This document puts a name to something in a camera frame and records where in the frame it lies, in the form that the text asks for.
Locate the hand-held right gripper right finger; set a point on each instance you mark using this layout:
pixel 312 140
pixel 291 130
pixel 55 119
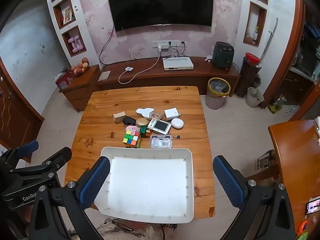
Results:
pixel 228 182

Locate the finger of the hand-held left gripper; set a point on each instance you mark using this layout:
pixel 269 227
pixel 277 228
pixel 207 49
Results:
pixel 28 147
pixel 61 156

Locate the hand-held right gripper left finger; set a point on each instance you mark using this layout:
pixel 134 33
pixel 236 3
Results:
pixel 96 180

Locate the colourful puzzle cube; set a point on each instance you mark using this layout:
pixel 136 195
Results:
pixel 131 141

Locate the white plastic tray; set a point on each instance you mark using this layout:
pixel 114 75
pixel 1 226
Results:
pixel 150 185

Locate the pink case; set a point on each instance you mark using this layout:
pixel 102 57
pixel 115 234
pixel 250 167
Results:
pixel 133 128

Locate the small beige box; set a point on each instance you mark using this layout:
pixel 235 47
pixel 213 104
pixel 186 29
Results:
pixel 119 117

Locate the green box with gold cap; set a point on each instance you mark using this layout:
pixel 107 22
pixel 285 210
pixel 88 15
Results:
pixel 143 131

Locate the black plug charger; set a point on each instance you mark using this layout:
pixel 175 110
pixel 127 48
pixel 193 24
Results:
pixel 129 120

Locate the round gold tin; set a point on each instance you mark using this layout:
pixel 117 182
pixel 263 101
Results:
pixel 142 122

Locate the white oval earbud case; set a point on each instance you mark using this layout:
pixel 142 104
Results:
pixel 177 124

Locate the white device with screen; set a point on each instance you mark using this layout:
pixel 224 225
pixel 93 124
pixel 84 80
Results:
pixel 160 127

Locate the white long rounded case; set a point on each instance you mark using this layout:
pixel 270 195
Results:
pixel 144 111

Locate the clear plastic box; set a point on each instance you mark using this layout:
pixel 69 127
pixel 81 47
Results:
pixel 157 115

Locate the white square charger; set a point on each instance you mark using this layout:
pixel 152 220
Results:
pixel 172 113

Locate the brown wooden door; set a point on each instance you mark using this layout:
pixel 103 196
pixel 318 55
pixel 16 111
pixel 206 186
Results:
pixel 15 117

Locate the black and white box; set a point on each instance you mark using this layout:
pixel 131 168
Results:
pixel 262 162

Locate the cream mop head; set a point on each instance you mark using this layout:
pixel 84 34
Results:
pixel 112 232

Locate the brown side cabinet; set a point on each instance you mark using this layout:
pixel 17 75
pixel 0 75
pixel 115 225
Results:
pixel 80 92

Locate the orange wooden table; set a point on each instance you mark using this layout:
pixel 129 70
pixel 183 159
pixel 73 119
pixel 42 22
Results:
pixel 297 155

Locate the red tissue box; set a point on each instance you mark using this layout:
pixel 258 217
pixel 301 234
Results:
pixel 63 81

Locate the trash bin with yellow rim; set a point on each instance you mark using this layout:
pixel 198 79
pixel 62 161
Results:
pixel 216 100

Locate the white bucket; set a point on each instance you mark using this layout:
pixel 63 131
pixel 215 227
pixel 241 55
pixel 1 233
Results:
pixel 253 101

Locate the orange tape measure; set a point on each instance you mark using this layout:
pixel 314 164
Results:
pixel 303 227

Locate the smartphone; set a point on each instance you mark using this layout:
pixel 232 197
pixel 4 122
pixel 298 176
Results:
pixel 313 206

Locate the oil bottle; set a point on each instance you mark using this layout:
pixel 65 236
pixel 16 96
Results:
pixel 275 106

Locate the white paper sheet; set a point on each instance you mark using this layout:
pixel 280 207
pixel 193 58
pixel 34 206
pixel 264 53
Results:
pixel 104 76

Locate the tall cylinder with red lid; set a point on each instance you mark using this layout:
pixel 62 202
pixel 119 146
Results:
pixel 246 80

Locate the white charging pad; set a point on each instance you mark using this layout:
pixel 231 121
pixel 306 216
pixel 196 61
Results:
pixel 129 69

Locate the pink dumbbell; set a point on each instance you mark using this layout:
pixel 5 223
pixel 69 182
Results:
pixel 79 42
pixel 72 45

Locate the dark wooden television cabinet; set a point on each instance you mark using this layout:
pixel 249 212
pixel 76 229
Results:
pixel 200 73

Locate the dark green air fryer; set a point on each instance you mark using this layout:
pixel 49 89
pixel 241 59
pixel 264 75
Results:
pixel 223 55

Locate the white set-top box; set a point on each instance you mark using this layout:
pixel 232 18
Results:
pixel 178 63

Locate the white plug adapter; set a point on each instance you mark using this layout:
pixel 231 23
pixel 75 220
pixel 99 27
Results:
pixel 162 47

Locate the cluttered storage shelf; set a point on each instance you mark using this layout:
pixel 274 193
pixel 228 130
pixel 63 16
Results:
pixel 308 55

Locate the white and green bottle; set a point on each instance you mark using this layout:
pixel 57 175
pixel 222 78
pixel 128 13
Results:
pixel 255 33

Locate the grey sword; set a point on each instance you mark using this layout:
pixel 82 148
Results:
pixel 272 32

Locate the black curved television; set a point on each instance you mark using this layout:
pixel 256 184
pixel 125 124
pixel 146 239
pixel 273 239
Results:
pixel 162 5

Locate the white wall switch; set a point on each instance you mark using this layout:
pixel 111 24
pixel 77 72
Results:
pixel 16 64

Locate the photo frame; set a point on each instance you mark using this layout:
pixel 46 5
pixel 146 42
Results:
pixel 67 16

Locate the white wall outlet strip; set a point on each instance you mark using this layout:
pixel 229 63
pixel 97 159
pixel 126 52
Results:
pixel 172 42

